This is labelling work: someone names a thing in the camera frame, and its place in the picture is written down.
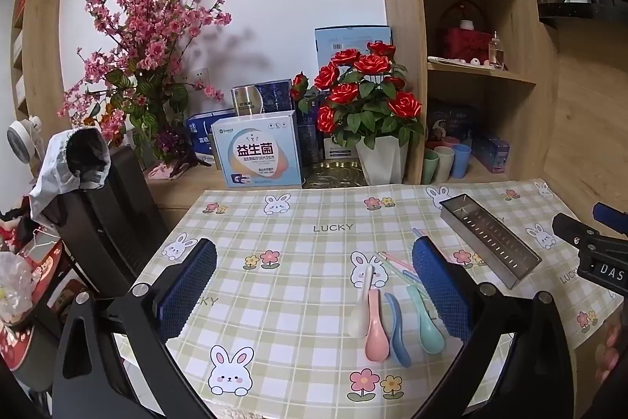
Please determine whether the glass perfume bottle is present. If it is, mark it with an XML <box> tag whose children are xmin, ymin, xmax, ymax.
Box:
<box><xmin>488</xmin><ymin>31</ymin><xmax>506</xmax><ymax>67</ymax></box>

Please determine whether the green chopstick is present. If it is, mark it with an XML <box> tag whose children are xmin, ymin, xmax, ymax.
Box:
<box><xmin>385</xmin><ymin>261</ymin><xmax>422</xmax><ymax>285</ymax></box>

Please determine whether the red basket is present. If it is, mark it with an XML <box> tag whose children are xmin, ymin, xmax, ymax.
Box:
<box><xmin>439</xmin><ymin>4</ymin><xmax>492</xmax><ymax>61</ymax></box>

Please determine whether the blue spoon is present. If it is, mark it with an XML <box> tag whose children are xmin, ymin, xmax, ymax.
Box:
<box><xmin>384</xmin><ymin>292</ymin><xmax>412</xmax><ymax>368</ymax></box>

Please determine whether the dark blue gift box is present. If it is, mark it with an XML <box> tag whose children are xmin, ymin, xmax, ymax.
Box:
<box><xmin>232</xmin><ymin>79</ymin><xmax>295</xmax><ymax>120</ymax></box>

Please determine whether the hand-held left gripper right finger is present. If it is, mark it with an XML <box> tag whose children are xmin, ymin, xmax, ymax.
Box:
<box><xmin>407</xmin><ymin>236</ymin><xmax>587</xmax><ymax>419</ymax></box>

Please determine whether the pink spoon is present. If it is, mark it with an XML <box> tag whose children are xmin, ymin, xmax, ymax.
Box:
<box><xmin>364</xmin><ymin>289</ymin><xmax>391</xmax><ymax>362</ymax></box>

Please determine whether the green spoon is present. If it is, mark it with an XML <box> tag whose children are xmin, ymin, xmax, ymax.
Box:
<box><xmin>405</xmin><ymin>284</ymin><xmax>446</xmax><ymax>355</ymax></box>

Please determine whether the checked rabbit print tablecloth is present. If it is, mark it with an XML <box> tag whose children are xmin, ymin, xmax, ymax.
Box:
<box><xmin>105</xmin><ymin>177</ymin><xmax>624</xmax><ymax>419</ymax></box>

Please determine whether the green cup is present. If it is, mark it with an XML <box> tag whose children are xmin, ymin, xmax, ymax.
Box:
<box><xmin>423</xmin><ymin>147</ymin><xmax>440</xmax><ymax>185</ymax></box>

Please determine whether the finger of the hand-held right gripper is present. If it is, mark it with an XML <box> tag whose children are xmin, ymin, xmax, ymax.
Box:
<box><xmin>552</xmin><ymin>213</ymin><xmax>600</xmax><ymax>249</ymax></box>
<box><xmin>592</xmin><ymin>202</ymin><xmax>628</xmax><ymax>232</ymax></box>

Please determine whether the black office chair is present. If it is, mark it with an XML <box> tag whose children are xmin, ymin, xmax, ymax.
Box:
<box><xmin>37</xmin><ymin>144</ymin><xmax>170</xmax><ymax>302</ymax></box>

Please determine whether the white grey cloth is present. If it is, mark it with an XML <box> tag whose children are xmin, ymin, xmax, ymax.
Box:
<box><xmin>29</xmin><ymin>128</ymin><xmax>113</xmax><ymax>221</ymax></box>

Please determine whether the white spoon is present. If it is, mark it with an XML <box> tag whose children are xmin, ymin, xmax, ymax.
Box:
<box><xmin>347</xmin><ymin>265</ymin><xmax>374</xmax><ymax>338</ymax></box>

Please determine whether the moon picture box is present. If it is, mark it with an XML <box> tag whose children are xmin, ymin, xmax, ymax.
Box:
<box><xmin>426</xmin><ymin>105</ymin><xmax>455</xmax><ymax>142</ymax></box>

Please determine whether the dark blue picture box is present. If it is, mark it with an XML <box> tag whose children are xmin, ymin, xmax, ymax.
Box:
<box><xmin>449</xmin><ymin>101</ymin><xmax>480</xmax><ymax>140</ymax></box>

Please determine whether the golden tray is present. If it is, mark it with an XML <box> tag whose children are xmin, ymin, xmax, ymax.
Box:
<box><xmin>303</xmin><ymin>161</ymin><xmax>369</xmax><ymax>189</ymax></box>

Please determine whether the light blue flat box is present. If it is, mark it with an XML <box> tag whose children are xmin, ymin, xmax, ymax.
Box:
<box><xmin>314</xmin><ymin>25</ymin><xmax>393</xmax><ymax>76</ymax></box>

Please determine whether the beige cup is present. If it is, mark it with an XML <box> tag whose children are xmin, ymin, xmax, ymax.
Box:
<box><xmin>432</xmin><ymin>145</ymin><xmax>457</xmax><ymax>183</ymax></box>

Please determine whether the white supplement box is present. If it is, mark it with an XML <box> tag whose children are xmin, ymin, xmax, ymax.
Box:
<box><xmin>211</xmin><ymin>111</ymin><xmax>303</xmax><ymax>189</ymax></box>

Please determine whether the white fan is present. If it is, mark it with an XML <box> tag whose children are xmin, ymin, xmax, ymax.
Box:
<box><xmin>6</xmin><ymin>115</ymin><xmax>47</xmax><ymax>165</ymax></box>

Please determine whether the white plastic bag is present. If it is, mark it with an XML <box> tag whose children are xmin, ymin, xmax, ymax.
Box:
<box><xmin>0</xmin><ymin>252</ymin><xmax>35</xmax><ymax>326</ymax></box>

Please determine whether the red rose plant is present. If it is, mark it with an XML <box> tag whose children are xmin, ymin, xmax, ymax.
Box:
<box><xmin>289</xmin><ymin>41</ymin><xmax>425</xmax><ymax>150</ymax></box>

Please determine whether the black shelf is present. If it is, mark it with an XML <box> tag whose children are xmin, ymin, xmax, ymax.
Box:
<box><xmin>537</xmin><ymin>0</ymin><xmax>628</xmax><ymax>27</ymax></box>

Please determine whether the stainless steel utensil tray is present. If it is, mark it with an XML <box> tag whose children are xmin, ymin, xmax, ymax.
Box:
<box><xmin>439</xmin><ymin>192</ymin><xmax>543</xmax><ymax>289</ymax></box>

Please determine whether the purple box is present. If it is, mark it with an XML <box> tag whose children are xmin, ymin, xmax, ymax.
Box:
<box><xmin>473</xmin><ymin>132</ymin><xmax>511</xmax><ymax>174</ymax></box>

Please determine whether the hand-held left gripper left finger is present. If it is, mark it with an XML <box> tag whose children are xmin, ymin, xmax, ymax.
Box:
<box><xmin>49</xmin><ymin>238</ymin><xmax>219</xmax><ymax>419</ymax></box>

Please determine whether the blue cup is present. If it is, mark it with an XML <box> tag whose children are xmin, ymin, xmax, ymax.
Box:
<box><xmin>451</xmin><ymin>144</ymin><xmax>473</xmax><ymax>179</ymax></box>

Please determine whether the wooden shelf unit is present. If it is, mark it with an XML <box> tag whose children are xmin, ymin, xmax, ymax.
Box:
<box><xmin>368</xmin><ymin>0</ymin><xmax>560</xmax><ymax>187</ymax></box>

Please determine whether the blue white carton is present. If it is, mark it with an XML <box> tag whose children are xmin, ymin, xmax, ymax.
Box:
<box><xmin>185</xmin><ymin>109</ymin><xmax>236</xmax><ymax>169</ymax></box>

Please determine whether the pink blossom flower arrangement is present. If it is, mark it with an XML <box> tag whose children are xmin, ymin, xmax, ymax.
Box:
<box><xmin>58</xmin><ymin>0</ymin><xmax>232</xmax><ymax>181</ymax></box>

